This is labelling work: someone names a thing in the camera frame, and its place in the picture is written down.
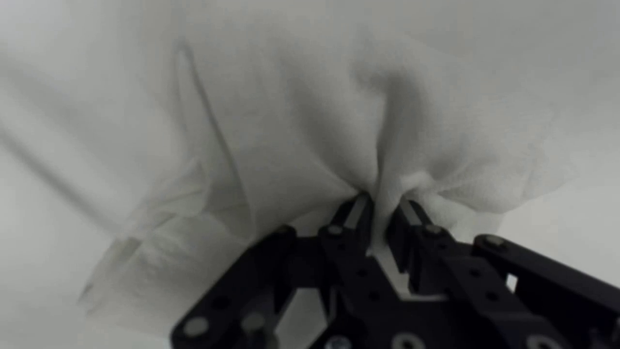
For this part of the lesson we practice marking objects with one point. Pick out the white towel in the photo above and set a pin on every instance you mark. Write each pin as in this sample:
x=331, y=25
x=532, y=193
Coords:
x=149, y=143

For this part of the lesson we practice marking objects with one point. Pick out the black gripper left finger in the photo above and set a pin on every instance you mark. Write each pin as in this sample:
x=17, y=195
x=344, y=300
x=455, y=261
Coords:
x=247, y=304

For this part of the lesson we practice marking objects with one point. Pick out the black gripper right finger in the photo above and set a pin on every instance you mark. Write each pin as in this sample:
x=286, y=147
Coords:
x=513, y=296

